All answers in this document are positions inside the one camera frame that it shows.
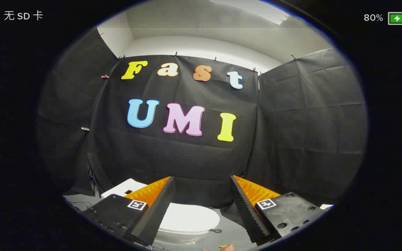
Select white toilet lid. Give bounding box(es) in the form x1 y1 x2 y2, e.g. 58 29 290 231
157 203 220 235

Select black backdrop cloth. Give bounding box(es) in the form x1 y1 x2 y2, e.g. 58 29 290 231
37 26 367 207

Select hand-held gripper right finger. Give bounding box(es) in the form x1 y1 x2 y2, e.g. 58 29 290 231
230 175 324 244

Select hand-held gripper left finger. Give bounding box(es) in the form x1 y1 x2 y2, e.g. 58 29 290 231
82 176 176 246

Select thin black floor cables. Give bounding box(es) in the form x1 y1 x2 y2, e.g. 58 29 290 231
68 201 93 212

